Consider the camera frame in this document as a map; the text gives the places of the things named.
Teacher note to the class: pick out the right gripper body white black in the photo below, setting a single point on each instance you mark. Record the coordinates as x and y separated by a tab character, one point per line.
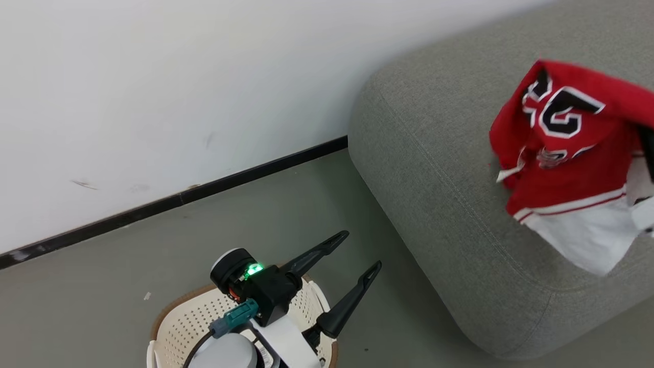
646	217

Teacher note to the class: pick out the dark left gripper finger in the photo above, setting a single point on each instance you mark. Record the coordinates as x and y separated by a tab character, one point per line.
314	253
345	306

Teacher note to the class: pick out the red basketball jersey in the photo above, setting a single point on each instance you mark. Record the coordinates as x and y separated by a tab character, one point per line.
572	174

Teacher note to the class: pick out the black wall baseboard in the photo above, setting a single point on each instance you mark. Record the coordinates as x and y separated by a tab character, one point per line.
204	190

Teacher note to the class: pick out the beige plastic laundry basket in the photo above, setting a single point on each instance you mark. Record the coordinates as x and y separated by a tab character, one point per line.
189	317

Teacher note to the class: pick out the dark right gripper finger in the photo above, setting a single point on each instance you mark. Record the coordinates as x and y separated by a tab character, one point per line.
649	151

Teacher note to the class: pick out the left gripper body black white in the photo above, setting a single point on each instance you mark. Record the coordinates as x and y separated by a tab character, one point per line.
268	291

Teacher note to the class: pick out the grey fabric sofa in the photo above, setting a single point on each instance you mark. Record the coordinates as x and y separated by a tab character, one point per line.
434	153

